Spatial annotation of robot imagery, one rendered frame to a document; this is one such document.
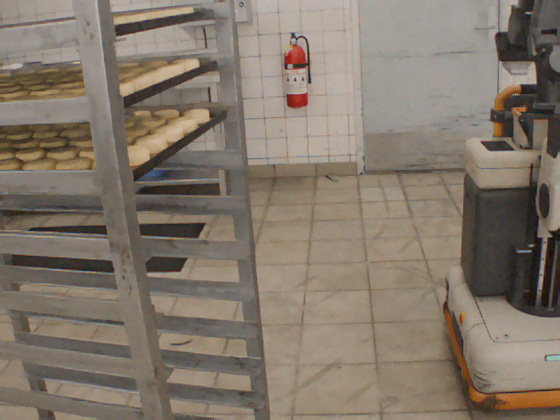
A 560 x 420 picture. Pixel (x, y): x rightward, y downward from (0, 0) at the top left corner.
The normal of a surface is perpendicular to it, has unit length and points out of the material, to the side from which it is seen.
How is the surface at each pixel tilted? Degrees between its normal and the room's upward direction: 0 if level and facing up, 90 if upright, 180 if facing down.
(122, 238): 90
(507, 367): 90
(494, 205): 90
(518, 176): 90
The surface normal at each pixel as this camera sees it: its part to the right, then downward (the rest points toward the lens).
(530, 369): -0.07, 0.34
